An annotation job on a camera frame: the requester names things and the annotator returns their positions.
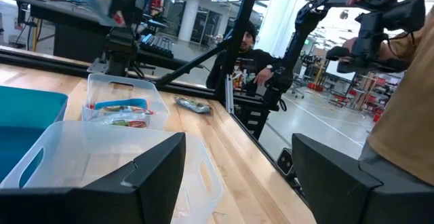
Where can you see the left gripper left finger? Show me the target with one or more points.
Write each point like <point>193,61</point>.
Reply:
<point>101,203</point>

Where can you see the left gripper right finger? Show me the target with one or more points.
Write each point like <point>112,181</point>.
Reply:
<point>339,193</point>

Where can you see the clear plastic bin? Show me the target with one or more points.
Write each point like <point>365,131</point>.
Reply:
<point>101,149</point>
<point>115,88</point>

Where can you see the green silver granola bar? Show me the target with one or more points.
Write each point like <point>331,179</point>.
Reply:
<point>193,104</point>

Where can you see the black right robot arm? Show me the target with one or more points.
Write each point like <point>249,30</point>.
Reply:
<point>120,47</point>

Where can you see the person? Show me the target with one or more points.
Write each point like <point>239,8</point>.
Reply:
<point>407,115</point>
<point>251,61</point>

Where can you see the teal plastic tray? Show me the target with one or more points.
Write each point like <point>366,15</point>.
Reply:
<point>27,115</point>

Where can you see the silver aluminium extrusion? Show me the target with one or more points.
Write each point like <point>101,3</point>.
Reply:
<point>229,95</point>

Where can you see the keyboard with blue keys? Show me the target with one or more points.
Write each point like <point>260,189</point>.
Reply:
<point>157,45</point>

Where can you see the black desk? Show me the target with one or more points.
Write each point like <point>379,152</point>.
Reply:
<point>74,37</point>

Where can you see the small table-edge camera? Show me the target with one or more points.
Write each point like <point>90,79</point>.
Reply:
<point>285,161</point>

